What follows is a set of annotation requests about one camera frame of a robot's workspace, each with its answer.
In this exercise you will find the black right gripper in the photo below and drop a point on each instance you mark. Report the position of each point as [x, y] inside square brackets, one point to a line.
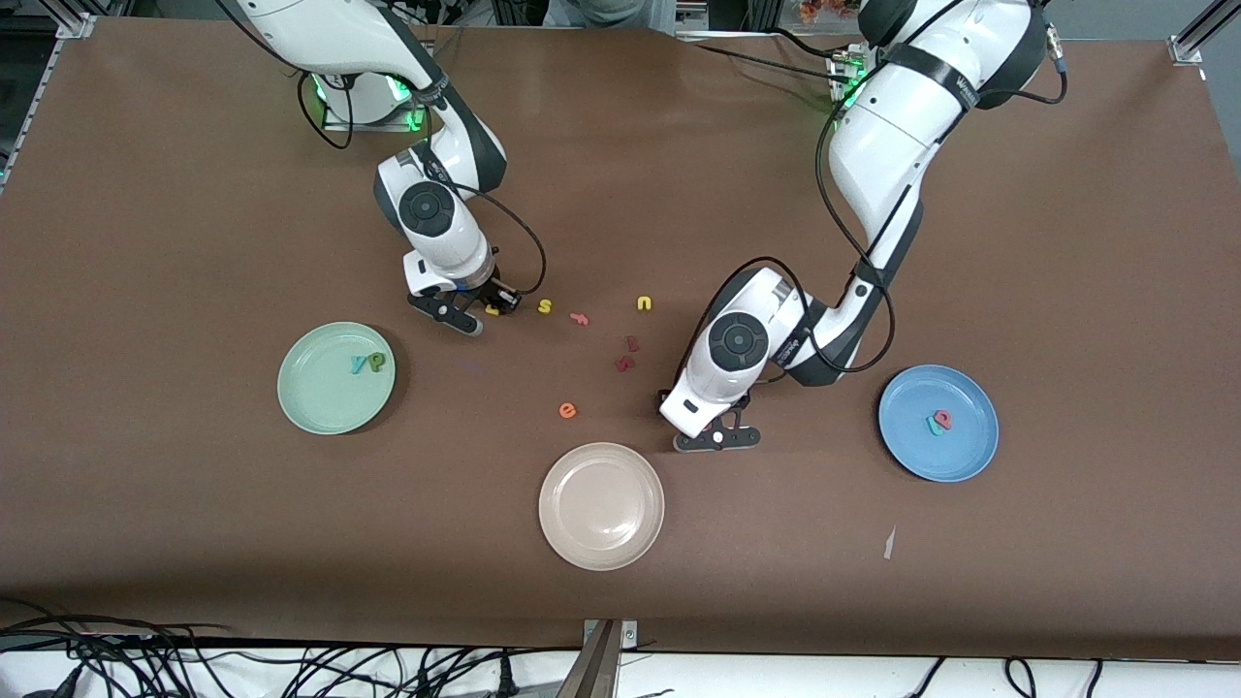
[488, 292]

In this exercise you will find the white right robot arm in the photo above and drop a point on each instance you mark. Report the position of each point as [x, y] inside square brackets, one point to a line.
[330, 34]

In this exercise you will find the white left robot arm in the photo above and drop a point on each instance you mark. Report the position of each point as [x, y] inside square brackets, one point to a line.
[892, 136]

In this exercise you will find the green plate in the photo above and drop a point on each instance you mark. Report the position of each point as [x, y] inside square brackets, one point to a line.
[325, 397]

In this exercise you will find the beige plate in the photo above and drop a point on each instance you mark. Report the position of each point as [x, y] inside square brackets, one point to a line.
[601, 506]

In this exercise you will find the person in grey clothes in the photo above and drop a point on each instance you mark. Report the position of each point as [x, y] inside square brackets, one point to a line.
[606, 12]

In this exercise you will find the brown table cover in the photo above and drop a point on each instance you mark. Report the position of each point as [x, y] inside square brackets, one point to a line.
[194, 533]

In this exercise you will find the orange flowers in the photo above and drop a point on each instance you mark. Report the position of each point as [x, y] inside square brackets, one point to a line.
[824, 10]

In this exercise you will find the white paper scrap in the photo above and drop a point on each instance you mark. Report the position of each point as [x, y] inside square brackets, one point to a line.
[889, 543]

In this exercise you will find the blue plate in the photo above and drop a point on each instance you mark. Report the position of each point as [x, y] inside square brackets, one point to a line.
[965, 456]

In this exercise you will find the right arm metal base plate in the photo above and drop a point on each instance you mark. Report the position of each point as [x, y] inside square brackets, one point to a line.
[373, 127]

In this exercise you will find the metal table edge bracket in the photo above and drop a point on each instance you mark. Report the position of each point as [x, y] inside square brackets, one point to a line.
[596, 669]

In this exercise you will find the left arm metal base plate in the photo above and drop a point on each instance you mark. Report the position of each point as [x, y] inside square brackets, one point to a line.
[842, 66]

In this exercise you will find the aluminium frame profile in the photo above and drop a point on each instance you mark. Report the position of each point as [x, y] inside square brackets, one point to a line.
[1191, 44]
[76, 24]

